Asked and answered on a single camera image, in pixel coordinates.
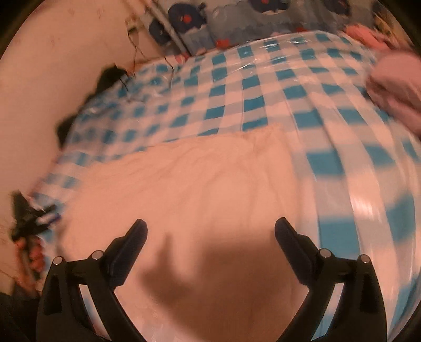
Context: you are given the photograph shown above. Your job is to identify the cream quilted padded jacket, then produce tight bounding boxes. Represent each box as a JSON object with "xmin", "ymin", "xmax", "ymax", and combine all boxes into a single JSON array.
[{"xmin": 58, "ymin": 125, "xmax": 307, "ymax": 341}]

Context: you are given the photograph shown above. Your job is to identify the pink folded jacket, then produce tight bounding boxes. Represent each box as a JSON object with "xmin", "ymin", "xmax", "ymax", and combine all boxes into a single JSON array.
[{"xmin": 366, "ymin": 51, "xmax": 420, "ymax": 138}]

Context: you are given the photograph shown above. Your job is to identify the pink clothes pile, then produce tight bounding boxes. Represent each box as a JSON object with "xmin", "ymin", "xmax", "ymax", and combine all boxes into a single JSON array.
[{"xmin": 344, "ymin": 23, "xmax": 395, "ymax": 51}]

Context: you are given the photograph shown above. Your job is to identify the blue white checkered bed cover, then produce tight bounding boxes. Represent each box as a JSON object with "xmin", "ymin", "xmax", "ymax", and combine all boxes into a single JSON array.
[{"xmin": 33, "ymin": 31, "xmax": 420, "ymax": 337}]

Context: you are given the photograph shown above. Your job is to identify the blue whale print curtain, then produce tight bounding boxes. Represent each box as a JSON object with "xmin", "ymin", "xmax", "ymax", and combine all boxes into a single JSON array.
[{"xmin": 140, "ymin": 0, "xmax": 374, "ymax": 56}]

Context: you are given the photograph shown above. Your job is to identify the wall power socket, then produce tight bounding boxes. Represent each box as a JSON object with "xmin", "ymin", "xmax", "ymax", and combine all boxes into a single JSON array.
[{"xmin": 125, "ymin": 18, "xmax": 138, "ymax": 34}]

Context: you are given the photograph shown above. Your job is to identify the black clothes by wall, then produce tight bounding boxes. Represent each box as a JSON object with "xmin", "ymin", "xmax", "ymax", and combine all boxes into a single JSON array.
[{"xmin": 55, "ymin": 64, "xmax": 128, "ymax": 150}]

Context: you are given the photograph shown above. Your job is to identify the black charging cable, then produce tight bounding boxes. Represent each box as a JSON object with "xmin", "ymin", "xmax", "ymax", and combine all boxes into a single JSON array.
[{"xmin": 118, "ymin": 26, "xmax": 178, "ymax": 99}]

